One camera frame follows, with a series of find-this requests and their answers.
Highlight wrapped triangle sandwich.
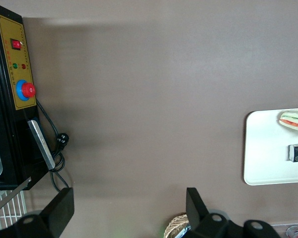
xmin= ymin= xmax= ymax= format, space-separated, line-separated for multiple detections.
xmin=278 ymin=111 xmax=298 ymax=134

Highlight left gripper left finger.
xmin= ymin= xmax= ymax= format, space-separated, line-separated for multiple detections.
xmin=39 ymin=187 xmax=75 ymax=236

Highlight clear acrylic bottle rack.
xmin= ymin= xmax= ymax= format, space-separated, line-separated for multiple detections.
xmin=270 ymin=219 xmax=298 ymax=238

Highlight white wire basket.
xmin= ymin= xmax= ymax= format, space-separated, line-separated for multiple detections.
xmin=0 ymin=189 xmax=28 ymax=225

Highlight cream plastic tray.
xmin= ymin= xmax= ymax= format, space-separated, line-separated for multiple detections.
xmin=243 ymin=108 xmax=298 ymax=186

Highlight black power cable with plug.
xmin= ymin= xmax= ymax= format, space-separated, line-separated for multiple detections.
xmin=36 ymin=99 xmax=71 ymax=193

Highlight black sealing machine yellow panel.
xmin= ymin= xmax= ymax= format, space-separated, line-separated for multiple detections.
xmin=0 ymin=3 xmax=56 ymax=191

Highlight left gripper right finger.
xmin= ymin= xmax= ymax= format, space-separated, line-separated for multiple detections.
xmin=186 ymin=187 xmax=209 ymax=230

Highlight oval wicker basket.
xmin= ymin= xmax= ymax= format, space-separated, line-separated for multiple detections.
xmin=165 ymin=213 xmax=192 ymax=238

